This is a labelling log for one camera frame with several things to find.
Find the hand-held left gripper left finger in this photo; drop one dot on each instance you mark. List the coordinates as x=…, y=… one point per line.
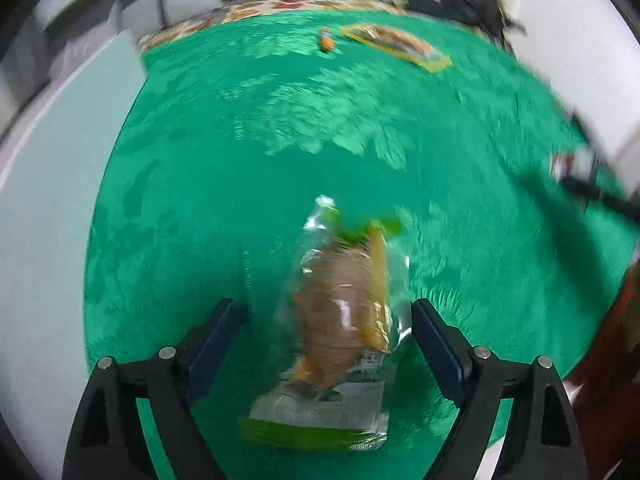
x=215, y=350

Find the small orange snack packet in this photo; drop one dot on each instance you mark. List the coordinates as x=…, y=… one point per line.
x=326, y=42

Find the clear green-edged snack packet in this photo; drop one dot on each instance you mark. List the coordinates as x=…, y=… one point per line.
x=330, y=320

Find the brown wooden bed frame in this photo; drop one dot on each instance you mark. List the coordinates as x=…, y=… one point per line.
x=615, y=340

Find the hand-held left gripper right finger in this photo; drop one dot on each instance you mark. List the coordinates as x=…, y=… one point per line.
x=440, y=350

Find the floral bedsheet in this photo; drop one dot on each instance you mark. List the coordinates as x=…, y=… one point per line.
x=260, y=7

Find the clear yellow-edged snack packet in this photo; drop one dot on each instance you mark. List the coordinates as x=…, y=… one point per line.
x=395, y=42

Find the grey pillow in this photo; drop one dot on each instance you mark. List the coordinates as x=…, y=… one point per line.
x=192, y=0
x=140, y=20

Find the green blanket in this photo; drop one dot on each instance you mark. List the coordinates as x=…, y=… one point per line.
x=250, y=160

